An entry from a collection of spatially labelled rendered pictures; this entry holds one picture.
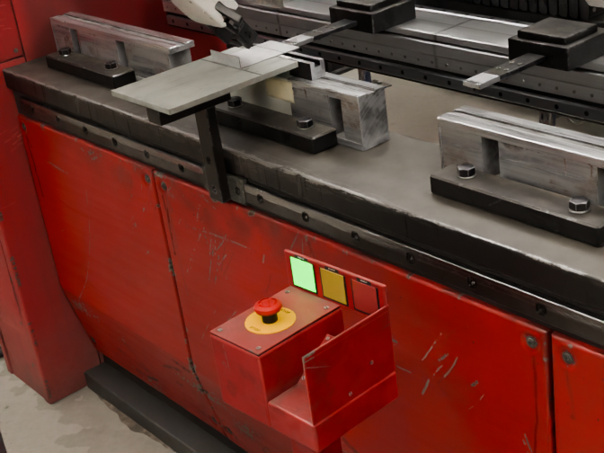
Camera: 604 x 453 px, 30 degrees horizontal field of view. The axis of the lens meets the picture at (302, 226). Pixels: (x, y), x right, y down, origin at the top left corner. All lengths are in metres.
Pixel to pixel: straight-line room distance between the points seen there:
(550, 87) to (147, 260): 0.94
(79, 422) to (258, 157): 1.21
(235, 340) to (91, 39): 1.13
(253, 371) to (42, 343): 1.44
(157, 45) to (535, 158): 0.95
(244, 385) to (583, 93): 0.71
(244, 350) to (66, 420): 1.44
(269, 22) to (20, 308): 0.99
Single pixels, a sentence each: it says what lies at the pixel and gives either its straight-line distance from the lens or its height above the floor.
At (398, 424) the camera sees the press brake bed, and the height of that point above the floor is 0.47.
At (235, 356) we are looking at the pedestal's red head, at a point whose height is 0.76.
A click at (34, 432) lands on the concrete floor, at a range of 2.92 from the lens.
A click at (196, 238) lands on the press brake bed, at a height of 0.65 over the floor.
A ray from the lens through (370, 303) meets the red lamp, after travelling 1.53.
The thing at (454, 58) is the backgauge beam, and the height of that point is 0.95.
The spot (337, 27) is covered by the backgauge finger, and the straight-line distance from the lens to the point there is 2.07.
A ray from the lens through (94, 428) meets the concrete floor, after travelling 2.87.
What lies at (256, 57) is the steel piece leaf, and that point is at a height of 1.00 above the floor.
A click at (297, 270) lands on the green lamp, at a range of 1.62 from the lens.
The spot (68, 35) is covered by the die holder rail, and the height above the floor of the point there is 0.94.
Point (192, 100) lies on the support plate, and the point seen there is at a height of 1.00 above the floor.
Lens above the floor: 1.56
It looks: 25 degrees down
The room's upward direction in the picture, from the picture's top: 8 degrees counter-clockwise
